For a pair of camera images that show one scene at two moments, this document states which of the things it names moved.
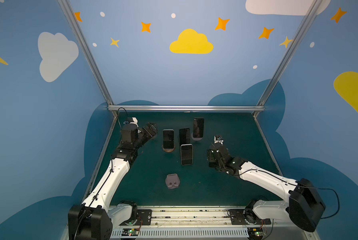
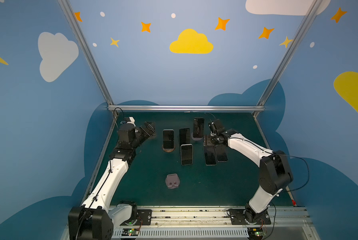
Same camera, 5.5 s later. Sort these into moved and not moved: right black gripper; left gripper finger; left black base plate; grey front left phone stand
Moved: right black gripper
Not moved: grey front left phone stand; left black base plate; left gripper finger
